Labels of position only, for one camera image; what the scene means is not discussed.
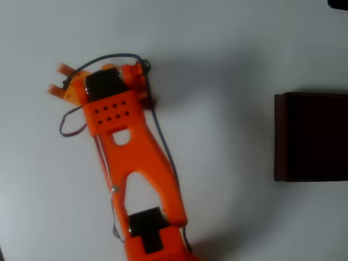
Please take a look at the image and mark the light orange camera mount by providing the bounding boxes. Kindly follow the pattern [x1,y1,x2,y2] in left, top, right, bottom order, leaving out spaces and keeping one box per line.
[46,62,90,107]

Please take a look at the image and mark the black object at frame corner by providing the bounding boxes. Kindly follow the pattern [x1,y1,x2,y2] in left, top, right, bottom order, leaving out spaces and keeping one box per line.
[327,0,348,11]

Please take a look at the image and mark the small red toy object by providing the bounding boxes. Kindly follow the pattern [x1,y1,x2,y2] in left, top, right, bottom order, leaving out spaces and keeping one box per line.
[143,94,159,110]

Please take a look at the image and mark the purple and red servo wires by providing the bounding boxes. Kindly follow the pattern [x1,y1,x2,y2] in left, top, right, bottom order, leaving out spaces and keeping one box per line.
[59,104,127,243]

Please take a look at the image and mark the dark brown open box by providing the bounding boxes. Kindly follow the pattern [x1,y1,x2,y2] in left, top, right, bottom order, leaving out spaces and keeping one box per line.
[274,92,348,183]

